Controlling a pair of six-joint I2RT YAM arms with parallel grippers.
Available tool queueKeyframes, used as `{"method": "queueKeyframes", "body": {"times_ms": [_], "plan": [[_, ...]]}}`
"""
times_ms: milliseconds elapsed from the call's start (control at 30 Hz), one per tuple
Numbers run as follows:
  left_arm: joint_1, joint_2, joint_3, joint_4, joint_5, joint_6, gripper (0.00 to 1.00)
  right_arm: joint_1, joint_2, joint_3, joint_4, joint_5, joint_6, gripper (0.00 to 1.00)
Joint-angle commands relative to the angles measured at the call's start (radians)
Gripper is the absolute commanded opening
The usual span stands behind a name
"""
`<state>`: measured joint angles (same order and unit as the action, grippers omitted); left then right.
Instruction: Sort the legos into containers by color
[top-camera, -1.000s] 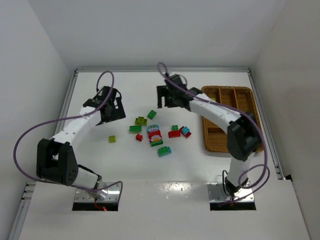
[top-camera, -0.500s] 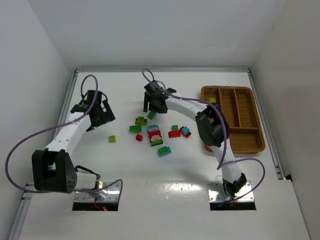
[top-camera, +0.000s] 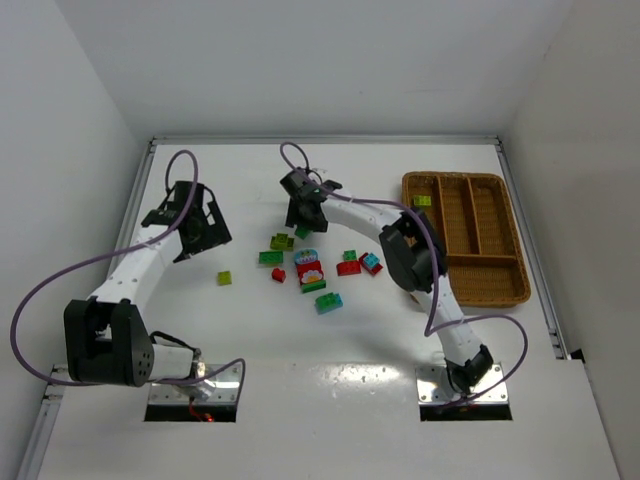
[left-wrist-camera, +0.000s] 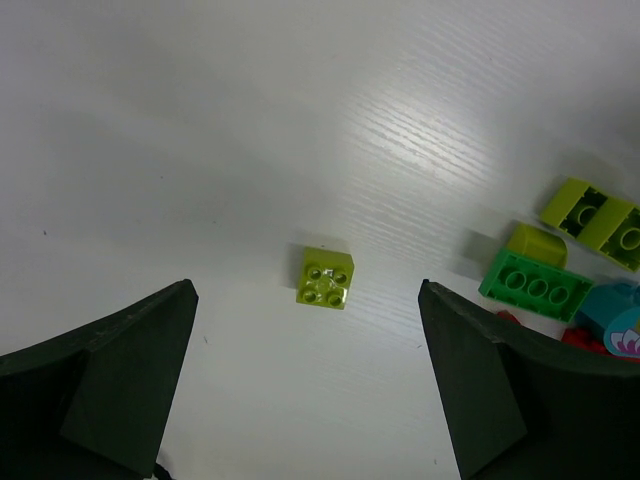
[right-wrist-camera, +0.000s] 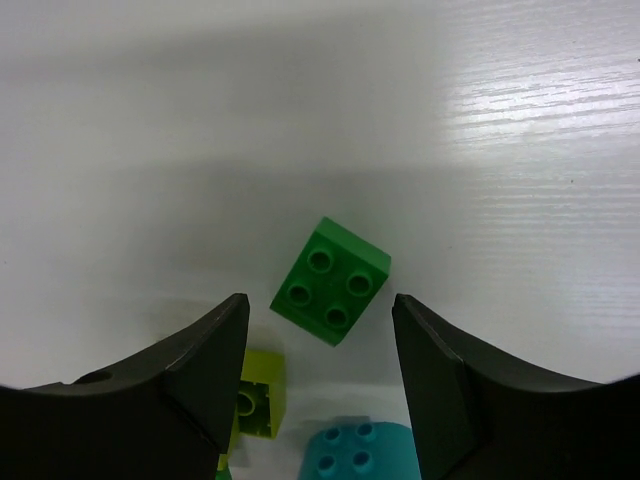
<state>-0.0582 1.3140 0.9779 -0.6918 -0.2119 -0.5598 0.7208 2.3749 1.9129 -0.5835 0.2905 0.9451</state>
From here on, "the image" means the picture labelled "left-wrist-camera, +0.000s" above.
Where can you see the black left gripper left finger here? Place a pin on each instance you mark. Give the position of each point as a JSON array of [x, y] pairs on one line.
[[93, 403]]

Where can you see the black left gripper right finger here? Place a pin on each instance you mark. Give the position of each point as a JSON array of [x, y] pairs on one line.
[[521, 405]]

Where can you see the red long lego brick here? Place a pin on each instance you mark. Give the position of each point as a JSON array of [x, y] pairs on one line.
[[578, 337]]

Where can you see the green long lego brick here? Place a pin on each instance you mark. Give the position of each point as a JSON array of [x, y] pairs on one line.
[[527, 284]]

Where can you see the lime curved lego piece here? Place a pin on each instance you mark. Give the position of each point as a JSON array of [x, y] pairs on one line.
[[538, 245]]

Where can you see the lime hollow lego brick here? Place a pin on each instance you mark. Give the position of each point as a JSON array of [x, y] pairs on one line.
[[605, 224]]

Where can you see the lime square lego brick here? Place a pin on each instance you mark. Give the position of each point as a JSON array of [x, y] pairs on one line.
[[325, 278]]

